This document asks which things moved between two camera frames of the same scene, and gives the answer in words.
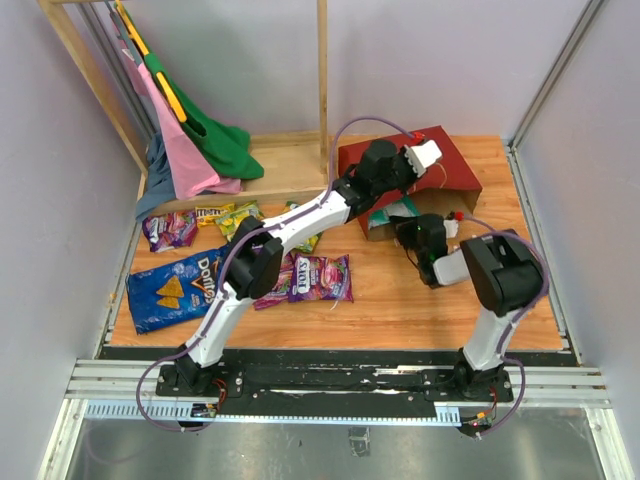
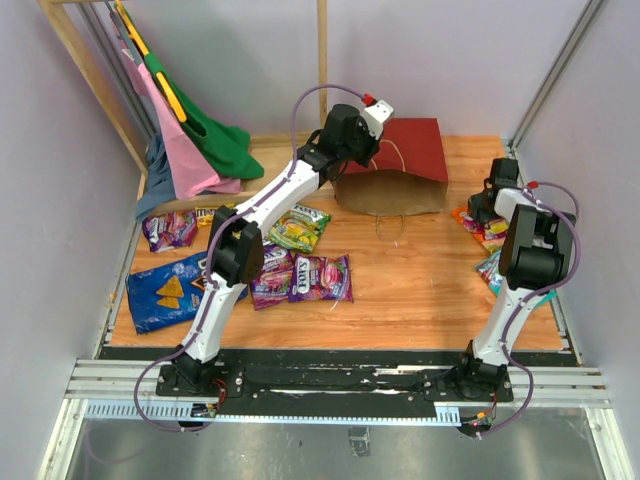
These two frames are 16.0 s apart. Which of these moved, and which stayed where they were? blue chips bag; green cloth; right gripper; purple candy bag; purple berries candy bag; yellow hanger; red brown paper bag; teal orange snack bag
Moved: red brown paper bag; teal orange snack bag; right gripper
Stayed: purple candy bag; yellow hanger; blue chips bag; green cloth; purple berries candy bag
